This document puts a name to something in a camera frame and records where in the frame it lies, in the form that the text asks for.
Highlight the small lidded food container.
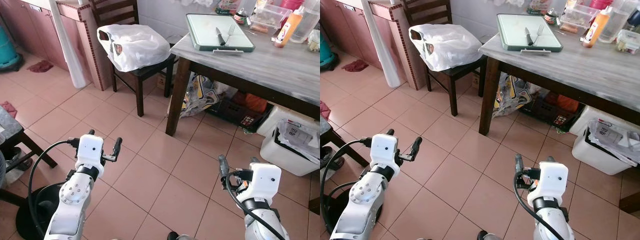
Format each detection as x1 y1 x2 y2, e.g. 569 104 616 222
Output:
615 29 640 55
307 30 321 52

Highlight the crumpled clear bin liner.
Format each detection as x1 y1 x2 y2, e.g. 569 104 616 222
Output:
587 119 640 166
277 119 321 153

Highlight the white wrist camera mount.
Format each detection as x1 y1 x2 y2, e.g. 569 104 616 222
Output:
371 134 400 177
247 162 282 206
76 134 105 177
540 161 569 206

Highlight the large clear plastic container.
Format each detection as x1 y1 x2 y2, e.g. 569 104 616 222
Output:
559 4 601 30
248 4 293 30

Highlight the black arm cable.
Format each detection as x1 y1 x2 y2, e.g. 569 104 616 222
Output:
513 172 563 240
28 139 81 238
224 172 273 240
320 137 373 233

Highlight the green rimmed white tray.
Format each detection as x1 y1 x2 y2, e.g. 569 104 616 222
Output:
496 13 564 52
185 13 256 53

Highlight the printed yellow plastic bag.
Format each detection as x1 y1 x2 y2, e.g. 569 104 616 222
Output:
492 72 533 118
180 74 231 118

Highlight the pink kitchen cabinet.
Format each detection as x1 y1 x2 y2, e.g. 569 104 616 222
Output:
0 0 113 92
320 0 426 92

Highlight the grey top wooden dining table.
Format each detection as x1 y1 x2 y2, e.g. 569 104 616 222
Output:
478 10 640 136
165 10 321 137

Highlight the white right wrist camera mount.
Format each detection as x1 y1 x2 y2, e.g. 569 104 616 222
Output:
540 161 569 206
247 162 282 206

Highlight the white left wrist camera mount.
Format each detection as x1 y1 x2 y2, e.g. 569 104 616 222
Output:
76 134 105 177
371 134 400 177

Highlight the dark sandal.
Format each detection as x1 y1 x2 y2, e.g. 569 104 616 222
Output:
320 146 346 171
0 146 33 173

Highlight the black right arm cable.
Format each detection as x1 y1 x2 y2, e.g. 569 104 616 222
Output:
224 172 273 240
513 172 563 240

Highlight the clear plastic pitcher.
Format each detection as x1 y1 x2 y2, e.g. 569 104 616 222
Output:
290 0 321 44
598 0 640 44

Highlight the dark red floor cloth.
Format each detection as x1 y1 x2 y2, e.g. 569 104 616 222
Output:
27 60 54 74
341 59 370 73

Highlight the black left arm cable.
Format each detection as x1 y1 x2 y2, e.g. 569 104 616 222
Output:
320 137 373 233
28 139 81 238

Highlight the white rolled sheet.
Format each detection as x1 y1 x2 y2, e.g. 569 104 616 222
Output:
360 0 402 89
48 0 89 89

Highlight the orange sauce bottle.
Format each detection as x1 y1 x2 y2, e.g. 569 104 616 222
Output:
582 6 613 49
274 6 305 49

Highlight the white plastic bin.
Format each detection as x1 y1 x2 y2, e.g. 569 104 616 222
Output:
260 119 321 177
571 119 640 176

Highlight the orange bag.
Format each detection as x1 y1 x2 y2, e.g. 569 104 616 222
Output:
245 92 268 113
545 94 581 113

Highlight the white plastic box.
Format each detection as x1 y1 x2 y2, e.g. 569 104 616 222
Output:
570 105 640 136
256 105 301 138

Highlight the dark wooden chair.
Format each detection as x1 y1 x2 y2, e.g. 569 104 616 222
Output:
400 0 488 117
89 0 178 117

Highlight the dark wooden stool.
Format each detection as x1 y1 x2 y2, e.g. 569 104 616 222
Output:
0 106 58 206
320 117 371 168

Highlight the green gas cylinder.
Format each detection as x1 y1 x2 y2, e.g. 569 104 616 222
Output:
320 32 336 71
0 25 23 71

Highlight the black plastic crate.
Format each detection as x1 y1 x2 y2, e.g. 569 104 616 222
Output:
517 92 586 133
205 90 274 133

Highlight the colourful food packet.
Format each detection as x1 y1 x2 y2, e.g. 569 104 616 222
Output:
526 0 553 16
216 0 242 16

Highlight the white plastic shopping bag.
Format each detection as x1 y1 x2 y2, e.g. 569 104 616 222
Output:
408 23 485 72
96 24 172 72

